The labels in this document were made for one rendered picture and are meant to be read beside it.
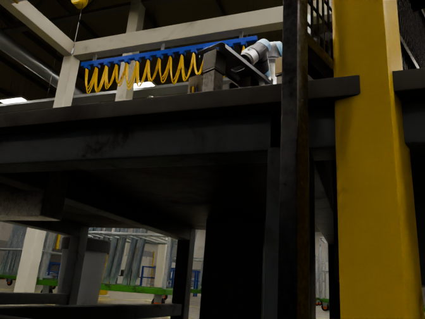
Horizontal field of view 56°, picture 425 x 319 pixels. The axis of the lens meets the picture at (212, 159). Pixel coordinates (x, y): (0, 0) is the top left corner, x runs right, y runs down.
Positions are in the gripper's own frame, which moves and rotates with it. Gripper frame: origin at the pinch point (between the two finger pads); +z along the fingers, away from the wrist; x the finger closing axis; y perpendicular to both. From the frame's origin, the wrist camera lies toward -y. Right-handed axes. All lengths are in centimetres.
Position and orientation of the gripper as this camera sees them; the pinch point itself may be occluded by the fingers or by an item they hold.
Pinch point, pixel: (223, 81)
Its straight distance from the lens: 185.8
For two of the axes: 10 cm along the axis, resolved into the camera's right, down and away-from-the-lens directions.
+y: -6.7, -2.1, 7.1
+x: -3.4, -7.7, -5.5
